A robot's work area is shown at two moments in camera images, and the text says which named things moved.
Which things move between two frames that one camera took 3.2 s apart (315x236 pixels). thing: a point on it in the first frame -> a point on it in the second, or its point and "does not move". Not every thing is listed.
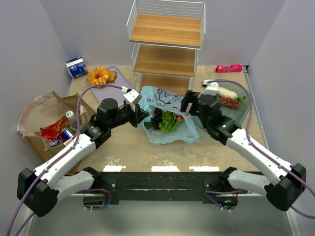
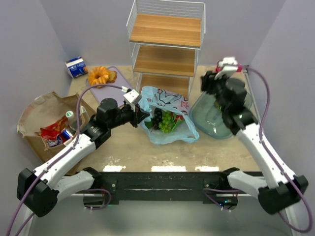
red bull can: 65,135 does not move
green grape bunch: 167,123 does not move
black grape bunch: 158,114 does not move
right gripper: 188,103 -> 208,82
